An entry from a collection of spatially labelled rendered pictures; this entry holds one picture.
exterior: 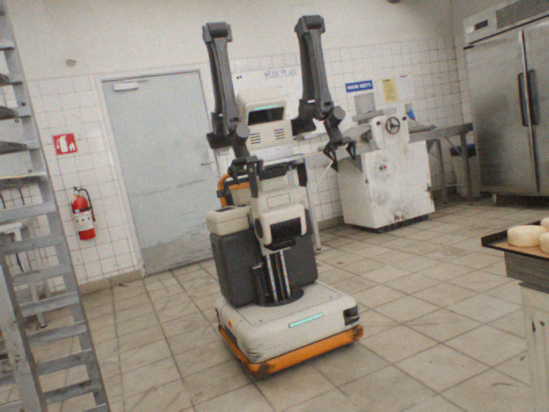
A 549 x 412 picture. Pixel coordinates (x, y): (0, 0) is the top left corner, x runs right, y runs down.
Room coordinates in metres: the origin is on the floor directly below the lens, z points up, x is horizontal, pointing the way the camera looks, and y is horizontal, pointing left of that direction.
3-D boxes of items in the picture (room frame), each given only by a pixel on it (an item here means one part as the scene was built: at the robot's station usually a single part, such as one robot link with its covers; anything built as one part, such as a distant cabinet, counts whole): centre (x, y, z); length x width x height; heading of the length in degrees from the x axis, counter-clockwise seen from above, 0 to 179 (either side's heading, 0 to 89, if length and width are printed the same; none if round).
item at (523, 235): (0.61, -0.36, 0.91); 0.05 x 0.05 x 0.02
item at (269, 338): (2.31, 0.07, 0.16); 0.67 x 0.64 x 0.25; 21
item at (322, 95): (1.95, -0.30, 1.40); 0.11 x 0.06 x 0.43; 110
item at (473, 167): (5.53, -2.64, 0.33); 0.54 x 0.53 x 0.66; 21
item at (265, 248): (2.17, -0.05, 0.68); 0.28 x 0.27 x 0.25; 111
